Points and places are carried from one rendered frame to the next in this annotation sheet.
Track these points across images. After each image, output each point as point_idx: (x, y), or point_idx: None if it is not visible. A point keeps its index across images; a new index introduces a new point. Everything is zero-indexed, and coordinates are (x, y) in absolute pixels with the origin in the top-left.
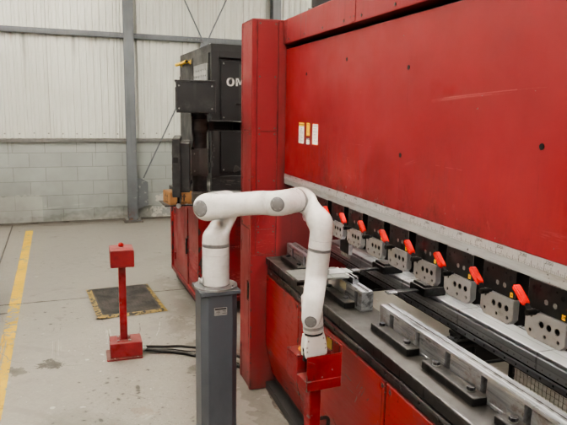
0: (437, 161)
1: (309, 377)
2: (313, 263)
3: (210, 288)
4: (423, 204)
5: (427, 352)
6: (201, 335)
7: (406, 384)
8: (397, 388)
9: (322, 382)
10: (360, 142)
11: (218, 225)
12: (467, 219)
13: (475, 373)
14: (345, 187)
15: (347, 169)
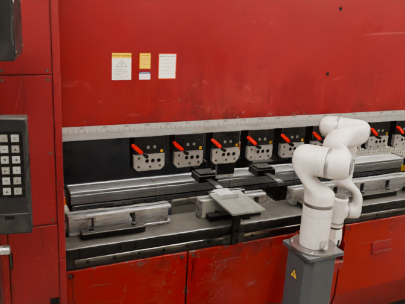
0: (365, 73)
1: (342, 256)
2: (353, 169)
3: (331, 245)
4: (351, 103)
5: (344, 193)
6: (329, 295)
7: (362, 213)
8: (357, 220)
9: None
10: (270, 67)
11: (319, 182)
12: (386, 103)
13: (382, 182)
14: (242, 113)
15: (245, 96)
